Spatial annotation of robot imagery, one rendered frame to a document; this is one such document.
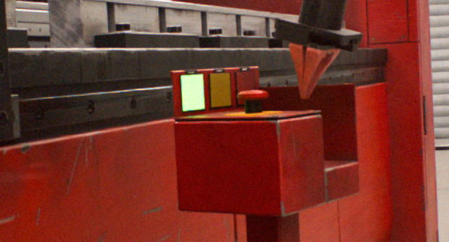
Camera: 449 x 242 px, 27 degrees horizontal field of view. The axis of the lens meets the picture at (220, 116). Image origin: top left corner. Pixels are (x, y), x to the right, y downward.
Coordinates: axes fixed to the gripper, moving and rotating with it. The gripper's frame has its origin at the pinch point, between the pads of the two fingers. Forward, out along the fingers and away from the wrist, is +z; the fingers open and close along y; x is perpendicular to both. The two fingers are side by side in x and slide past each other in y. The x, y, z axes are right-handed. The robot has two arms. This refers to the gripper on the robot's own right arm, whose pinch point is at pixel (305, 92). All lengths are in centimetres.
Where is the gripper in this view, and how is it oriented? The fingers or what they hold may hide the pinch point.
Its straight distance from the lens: 125.2
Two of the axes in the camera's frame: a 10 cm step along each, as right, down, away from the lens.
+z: -1.8, 9.6, 2.4
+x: -5.0, 1.2, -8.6
